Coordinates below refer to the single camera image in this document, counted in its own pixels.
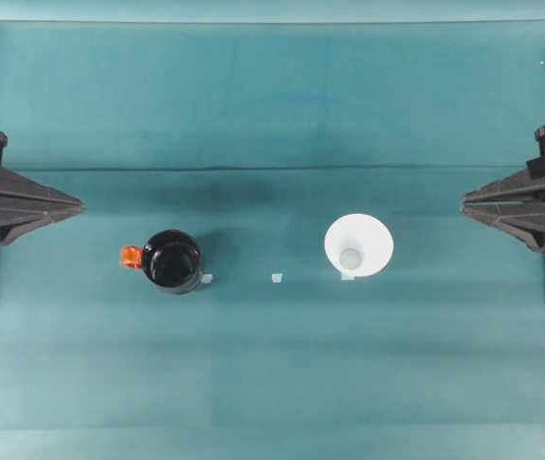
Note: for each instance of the blue-green backdrop sheet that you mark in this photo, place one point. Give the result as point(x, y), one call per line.
point(272, 9)

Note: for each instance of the blue-green table cloth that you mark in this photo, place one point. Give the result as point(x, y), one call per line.
point(272, 359)

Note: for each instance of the small white scrap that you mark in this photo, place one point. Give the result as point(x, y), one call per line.
point(347, 277)
point(277, 278)
point(207, 278)

